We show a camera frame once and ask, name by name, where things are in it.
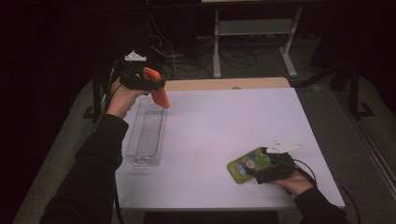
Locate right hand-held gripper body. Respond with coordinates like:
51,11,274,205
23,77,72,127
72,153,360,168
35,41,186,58
254,140,305,185

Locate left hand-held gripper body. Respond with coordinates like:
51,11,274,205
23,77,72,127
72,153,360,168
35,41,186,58
120,50,150,91

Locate green snack packet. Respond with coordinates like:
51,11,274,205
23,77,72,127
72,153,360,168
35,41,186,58
226,147,272,185

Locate orange phone case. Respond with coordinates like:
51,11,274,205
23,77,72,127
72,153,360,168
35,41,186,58
142,66,171,110

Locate clear plastic tray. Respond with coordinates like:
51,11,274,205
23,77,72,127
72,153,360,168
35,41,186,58
125,96,169,167

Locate person's right hand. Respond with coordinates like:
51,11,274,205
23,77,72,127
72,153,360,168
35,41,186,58
271,169,315,197

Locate person's left hand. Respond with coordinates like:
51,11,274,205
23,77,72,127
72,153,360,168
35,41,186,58
106,77,149,119

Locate black metal stand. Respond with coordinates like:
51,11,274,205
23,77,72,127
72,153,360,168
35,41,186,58
82,71,104,123
348,62,376,120

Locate light wooden table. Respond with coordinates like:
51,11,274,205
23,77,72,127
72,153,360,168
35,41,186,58
163,77,291,93

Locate left hand-held gripper cable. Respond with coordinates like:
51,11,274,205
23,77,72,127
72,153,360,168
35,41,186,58
104,59,125,224

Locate hand-held gripper cable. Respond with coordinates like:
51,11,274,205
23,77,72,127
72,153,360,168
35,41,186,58
104,59,125,224
293,159,362,224

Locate right hand-held gripper cable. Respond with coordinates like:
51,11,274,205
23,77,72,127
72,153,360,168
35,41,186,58
293,159,362,224

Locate tangle of floor cables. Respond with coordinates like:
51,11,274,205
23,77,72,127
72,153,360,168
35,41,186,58
146,12,216,80

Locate white metal desk frame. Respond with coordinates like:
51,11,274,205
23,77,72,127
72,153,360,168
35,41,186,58
212,7,304,78

